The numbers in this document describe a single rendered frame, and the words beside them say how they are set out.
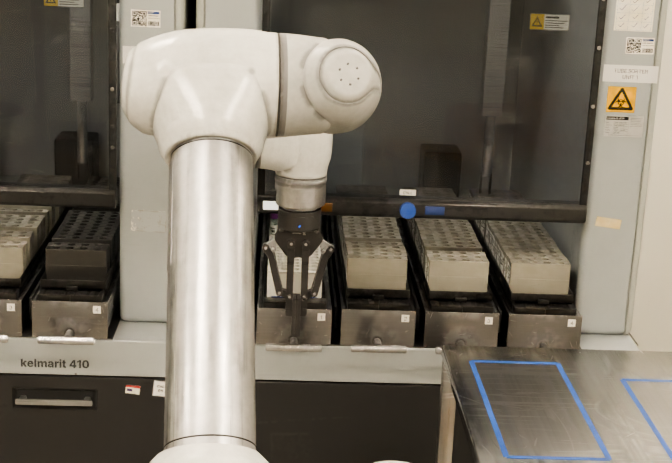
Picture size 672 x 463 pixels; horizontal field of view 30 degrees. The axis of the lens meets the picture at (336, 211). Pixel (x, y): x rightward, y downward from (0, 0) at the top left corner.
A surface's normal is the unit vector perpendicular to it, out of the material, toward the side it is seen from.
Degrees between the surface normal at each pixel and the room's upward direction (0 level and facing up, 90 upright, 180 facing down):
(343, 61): 75
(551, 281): 90
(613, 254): 90
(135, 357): 90
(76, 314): 90
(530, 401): 0
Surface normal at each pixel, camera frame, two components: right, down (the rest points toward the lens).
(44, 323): 0.04, 0.26
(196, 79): 0.05, -0.36
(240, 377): 0.71, -0.35
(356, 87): 0.25, -0.12
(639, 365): 0.04, -0.96
